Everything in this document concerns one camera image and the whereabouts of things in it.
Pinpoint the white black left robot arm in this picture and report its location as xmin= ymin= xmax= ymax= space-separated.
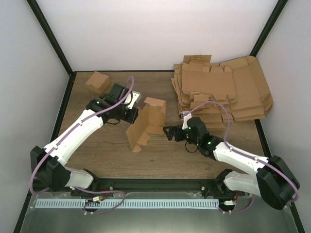
xmin=30 ymin=83 xmax=141 ymax=196

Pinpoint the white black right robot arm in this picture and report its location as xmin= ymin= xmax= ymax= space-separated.
xmin=163 ymin=115 xmax=300 ymax=210

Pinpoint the folded small cardboard box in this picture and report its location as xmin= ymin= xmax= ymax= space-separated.
xmin=85 ymin=71 xmax=111 ymax=94

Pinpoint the stack of flat cardboard boxes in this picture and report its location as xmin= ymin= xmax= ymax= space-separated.
xmin=172 ymin=55 xmax=273 ymax=130

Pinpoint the grey metal front plate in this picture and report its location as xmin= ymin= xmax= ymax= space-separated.
xmin=20 ymin=193 xmax=299 ymax=233

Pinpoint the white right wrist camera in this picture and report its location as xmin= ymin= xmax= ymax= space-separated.
xmin=180 ymin=111 xmax=192 ymax=130

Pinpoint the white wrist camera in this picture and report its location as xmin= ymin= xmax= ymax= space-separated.
xmin=180 ymin=111 xmax=192 ymax=130
xmin=125 ymin=91 xmax=141 ymax=109

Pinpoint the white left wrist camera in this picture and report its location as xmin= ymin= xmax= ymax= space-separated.
xmin=125 ymin=91 xmax=141 ymax=109

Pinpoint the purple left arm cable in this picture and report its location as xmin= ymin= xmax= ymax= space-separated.
xmin=29 ymin=75 xmax=136 ymax=215

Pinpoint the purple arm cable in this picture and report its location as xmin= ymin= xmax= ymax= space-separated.
xmin=29 ymin=75 xmax=136 ymax=215
xmin=189 ymin=100 xmax=300 ymax=214

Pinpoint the black aluminium frame rail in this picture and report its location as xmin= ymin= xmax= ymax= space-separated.
xmin=31 ymin=177 xmax=287 ymax=195

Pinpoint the light blue slotted cable duct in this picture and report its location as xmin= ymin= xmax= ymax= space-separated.
xmin=35 ymin=199 xmax=219 ymax=210

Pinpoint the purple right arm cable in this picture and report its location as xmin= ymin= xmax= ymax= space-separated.
xmin=189 ymin=100 xmax=300 ymax=214

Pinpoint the black left frame post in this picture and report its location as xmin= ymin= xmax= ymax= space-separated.
xmin=26 ymin=0 xmax=73 ymax=76

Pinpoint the black frame post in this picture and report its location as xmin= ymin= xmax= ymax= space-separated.
xmin=250 ymin=0 xmax=288 ymax=57
xmin=26 ymin=0 xmax=73 ymax=76

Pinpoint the black right frame post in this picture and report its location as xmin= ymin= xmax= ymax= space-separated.
xmin=250 ymin=0 xmax=288 ymax=57

